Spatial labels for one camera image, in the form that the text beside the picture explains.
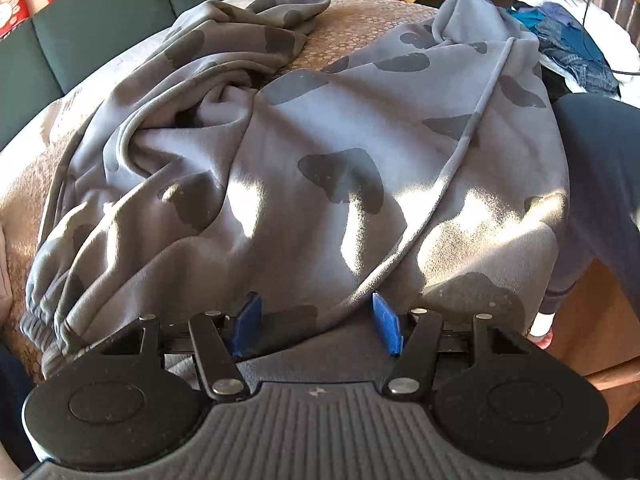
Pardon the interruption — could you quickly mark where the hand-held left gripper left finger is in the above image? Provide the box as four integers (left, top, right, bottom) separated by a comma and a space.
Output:
102, 292, 263, 403

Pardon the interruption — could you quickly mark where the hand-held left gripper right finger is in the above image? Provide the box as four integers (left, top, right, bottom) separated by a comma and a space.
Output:
372, 292, 543, 403

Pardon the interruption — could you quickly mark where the grey camouflage sweatshirt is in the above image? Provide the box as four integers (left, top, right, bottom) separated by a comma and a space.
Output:
20, 0, 581, 381

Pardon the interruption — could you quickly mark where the clothes pile with teal garment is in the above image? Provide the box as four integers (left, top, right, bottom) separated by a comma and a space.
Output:
505, 0, 640, 97

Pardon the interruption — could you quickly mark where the person's leg in dark trousers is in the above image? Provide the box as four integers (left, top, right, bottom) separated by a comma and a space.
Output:
552, 94, 640, 323

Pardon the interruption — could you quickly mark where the black folded garment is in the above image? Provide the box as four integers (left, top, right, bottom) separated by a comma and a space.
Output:
0, 345, 37, 472

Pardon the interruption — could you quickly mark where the beige folded garment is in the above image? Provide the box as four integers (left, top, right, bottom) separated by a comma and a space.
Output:
0, 230, 15, 313

